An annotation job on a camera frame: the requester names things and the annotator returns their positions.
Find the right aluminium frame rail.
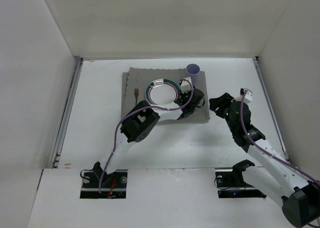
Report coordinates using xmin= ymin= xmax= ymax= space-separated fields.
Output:
xmin=252 ymin=57 xmax=291 ymax=164

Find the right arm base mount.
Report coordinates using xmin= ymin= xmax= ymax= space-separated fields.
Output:
xmin=214 ymin=169 xmax=266 ymax=199

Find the grey cloth placemat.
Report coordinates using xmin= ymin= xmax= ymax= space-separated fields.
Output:
xmin=121 ymin=67 xmax=210 ymax=125

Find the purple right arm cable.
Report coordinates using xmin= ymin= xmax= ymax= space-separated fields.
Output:
xmin=239 ymin=88 xmax=320 ymax=228

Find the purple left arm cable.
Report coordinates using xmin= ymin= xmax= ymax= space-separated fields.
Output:
xmin=97 ymin=79 xmax=195 ymax=194

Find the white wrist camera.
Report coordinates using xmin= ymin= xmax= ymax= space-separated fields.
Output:
xmin=235 ymin=88 xmax=253 ymax=104
xmin=179 ymin=76 xmax=193 ymax=94

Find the white plate with green rim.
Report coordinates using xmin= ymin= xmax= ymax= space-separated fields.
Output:
xmin=144 ymin=78 xmax=181 ymax=105

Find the left aluminium frame rail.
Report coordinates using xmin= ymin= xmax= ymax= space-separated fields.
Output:
xmin=48 ymin=56 xmax=83 ymax=169

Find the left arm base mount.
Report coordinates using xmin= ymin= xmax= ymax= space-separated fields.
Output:
xmin=80 ymin=169 xmax=128 ymax=199

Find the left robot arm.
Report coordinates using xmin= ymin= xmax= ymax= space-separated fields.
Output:
xmin=92 ymin=88 xmax=205 ymax=189

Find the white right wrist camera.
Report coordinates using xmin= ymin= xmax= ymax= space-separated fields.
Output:
xmin=235 ymin=88 xmax=253 ymax=104

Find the brown wooden fork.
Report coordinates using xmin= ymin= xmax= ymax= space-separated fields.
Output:
xmin=134 ymin=88 xmax=139 ymax=105

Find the aluminium frame rail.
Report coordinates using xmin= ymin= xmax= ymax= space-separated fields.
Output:
xmin=252 ymin=57 xmax=291 ymax=164
xmin=48 ymin=56 xmax=83 ymax=169

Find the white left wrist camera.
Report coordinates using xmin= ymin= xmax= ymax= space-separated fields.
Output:
xmin=179 ymin=76 xmax=193 ymax=94

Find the lilac plastic cup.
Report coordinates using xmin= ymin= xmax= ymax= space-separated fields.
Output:
xmin=185 ymin=63 xmax=201 ymax=83

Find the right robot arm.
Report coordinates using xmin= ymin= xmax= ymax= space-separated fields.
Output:
xmin=209 ymin=89 xmax=320 ymax=228

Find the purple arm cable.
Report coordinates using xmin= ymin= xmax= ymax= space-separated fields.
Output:
xmin=97 ymin=79 xmax=195 ymax=194
xmin=239 ymin=88 xmax=320 ymax=228

